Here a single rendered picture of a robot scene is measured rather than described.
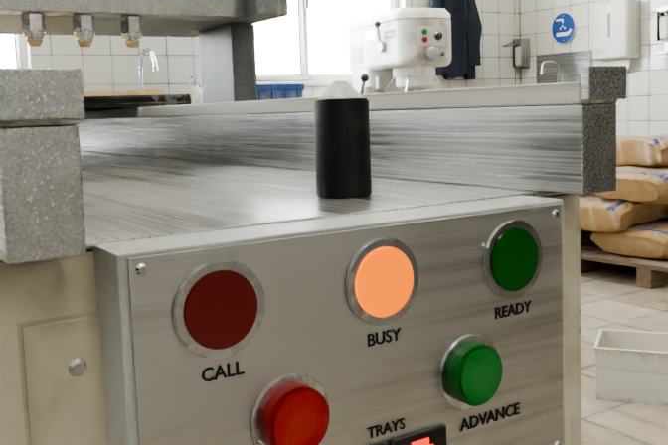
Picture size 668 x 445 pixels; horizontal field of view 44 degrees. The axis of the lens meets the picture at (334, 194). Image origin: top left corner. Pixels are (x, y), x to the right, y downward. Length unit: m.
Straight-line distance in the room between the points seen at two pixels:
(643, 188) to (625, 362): 1.70
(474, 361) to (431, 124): 0.19
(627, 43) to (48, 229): 5.07
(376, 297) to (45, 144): 0.16
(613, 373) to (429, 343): 2.25
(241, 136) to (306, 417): 0.47
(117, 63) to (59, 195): 4.17
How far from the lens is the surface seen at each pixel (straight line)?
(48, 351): 0.35
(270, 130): 0.74
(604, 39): 5.40
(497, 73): 5.88
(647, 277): 4.18
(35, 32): 1.10
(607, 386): 2.66
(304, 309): 0.36
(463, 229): 0.41
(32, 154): 0.31
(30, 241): 0.31
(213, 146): 0.86
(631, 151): 4.42
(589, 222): 4.31
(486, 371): 0.42
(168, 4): 1.15
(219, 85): 1.30
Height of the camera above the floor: 0.89
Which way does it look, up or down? 6 degrees down
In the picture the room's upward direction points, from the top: 2 degrees counter-clockwise
